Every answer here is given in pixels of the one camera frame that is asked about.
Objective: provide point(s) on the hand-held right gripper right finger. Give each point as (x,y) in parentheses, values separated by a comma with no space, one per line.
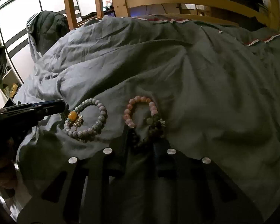
(158,155)

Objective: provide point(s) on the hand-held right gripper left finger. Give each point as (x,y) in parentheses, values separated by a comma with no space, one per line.
(124,144)

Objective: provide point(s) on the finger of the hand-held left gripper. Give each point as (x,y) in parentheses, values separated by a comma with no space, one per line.
(51,103)
(25,116)

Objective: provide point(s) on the person's left hand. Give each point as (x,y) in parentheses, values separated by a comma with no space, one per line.
(4,175)

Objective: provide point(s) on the yellow item on shelf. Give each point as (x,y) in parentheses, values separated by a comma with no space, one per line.
(14,89)

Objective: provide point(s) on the white shelf unit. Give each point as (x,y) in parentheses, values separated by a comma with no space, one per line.
(12,73)

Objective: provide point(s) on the black puffer jacket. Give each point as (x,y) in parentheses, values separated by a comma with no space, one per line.
(49,25)

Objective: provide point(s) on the white sliding door wardrobe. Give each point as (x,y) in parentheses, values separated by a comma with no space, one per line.
(16,21)

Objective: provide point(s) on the wooden ladder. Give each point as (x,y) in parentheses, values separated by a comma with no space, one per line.
(68,4)

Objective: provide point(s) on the red white trimmed sheet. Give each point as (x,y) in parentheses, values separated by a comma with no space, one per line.
(158,18)

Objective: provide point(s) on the wooden bed frame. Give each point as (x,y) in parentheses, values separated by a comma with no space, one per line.
(200,0)

